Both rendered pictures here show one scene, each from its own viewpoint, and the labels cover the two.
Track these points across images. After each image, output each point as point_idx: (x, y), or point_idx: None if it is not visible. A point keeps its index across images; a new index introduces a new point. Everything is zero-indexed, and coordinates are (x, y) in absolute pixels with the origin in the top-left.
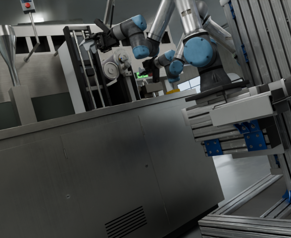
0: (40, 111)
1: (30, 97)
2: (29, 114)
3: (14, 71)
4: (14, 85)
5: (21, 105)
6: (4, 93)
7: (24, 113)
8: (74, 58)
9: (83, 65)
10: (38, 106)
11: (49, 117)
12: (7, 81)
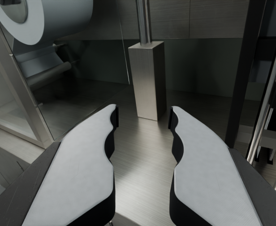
0: (210, 64)
1: (203, 36)
2: (148, 97)
3: (141, 11)
4: (140, 41)
5: (138, 80)
6: (164, 23)
7: (141, 94)
8: (244, 34)
9: (274, 67)
10: (209, 54)
11: (221, 78)
12: (173, 2)
